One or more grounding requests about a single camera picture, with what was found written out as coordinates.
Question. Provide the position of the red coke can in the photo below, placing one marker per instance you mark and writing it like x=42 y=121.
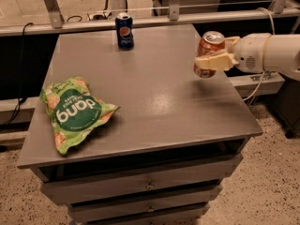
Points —
x=211 y=41

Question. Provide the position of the grey drawer cabinet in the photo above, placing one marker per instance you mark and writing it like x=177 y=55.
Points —
x=166 y=114

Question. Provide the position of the bottom drawer front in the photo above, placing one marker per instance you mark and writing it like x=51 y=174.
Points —
x=158 y=217

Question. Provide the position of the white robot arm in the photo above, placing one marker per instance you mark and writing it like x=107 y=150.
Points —
x=281 y=54

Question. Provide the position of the green dong chips bag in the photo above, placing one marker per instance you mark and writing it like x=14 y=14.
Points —
x=74 y=111

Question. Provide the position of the top drawer front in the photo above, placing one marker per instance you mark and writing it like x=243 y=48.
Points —
x=170 y=175

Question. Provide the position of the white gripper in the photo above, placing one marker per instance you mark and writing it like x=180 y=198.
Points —
x=248 y=52

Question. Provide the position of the blue pepsi can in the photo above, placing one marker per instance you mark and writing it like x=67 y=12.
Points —
x=123 y=25

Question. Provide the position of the metal railing frame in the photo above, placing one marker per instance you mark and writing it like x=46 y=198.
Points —
x=35 y=17

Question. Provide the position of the drawer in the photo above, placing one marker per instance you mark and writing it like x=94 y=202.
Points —
x=158 y=217
x=147 y=204
x=170 y=175

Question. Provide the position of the middle drawer front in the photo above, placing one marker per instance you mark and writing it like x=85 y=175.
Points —
x=147 y=204

